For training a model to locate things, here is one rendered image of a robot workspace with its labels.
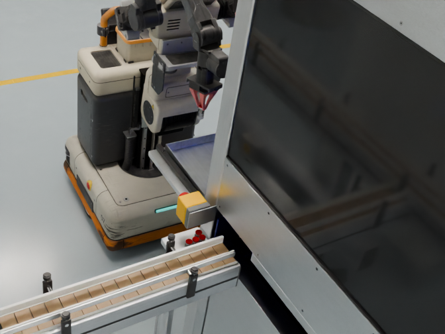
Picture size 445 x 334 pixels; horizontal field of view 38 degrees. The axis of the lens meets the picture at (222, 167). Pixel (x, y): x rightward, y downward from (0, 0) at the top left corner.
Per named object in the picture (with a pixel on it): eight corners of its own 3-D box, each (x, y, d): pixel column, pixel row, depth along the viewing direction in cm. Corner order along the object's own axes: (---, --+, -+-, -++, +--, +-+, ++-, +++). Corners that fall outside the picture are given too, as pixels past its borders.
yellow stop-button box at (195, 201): (207, 222, 192) (210, 205, 187) (186, 229, 188) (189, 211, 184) (195, 207, 196) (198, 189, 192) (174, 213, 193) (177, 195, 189)
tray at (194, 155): (277, 194, 219) (279, 186, 217) (211, 213, 207) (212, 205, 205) (227, 137, 240) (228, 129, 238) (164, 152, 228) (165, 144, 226)
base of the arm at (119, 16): (144, 4, 242) (113, 8, 236) (151, 0, 235) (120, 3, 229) (148, 28, 243) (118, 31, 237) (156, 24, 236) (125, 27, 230)
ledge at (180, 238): (219, 261, 194) (220, 256, 193) (181, 274, 188) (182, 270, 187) (197, 230, 203) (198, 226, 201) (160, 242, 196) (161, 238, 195)
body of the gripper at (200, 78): (208, 95, 200) (210, 73, 196) (185, 83, 205) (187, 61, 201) (222, 89, 204) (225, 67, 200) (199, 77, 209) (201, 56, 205)
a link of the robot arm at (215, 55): (216, 24, 197) (192, 30, 193) (237, 38, 189) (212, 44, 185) (216, 59, 204) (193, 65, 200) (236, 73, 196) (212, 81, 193)
